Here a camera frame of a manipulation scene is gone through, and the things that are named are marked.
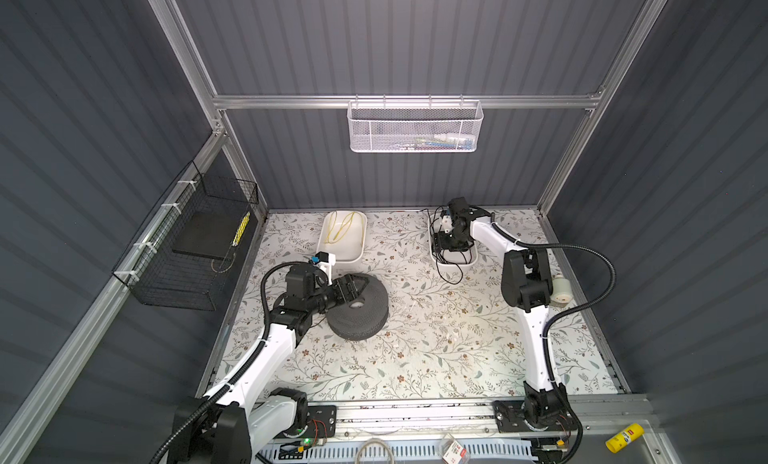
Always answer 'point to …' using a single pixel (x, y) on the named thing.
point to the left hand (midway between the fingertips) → (360, 283)
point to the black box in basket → (210, 234)
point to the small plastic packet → (452, 451)
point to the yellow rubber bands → (332, 225)
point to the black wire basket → (178, 259)
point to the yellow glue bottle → (631, 433)
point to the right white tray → (450, 259)
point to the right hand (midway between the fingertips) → (445, 247)
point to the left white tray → (344, 233)
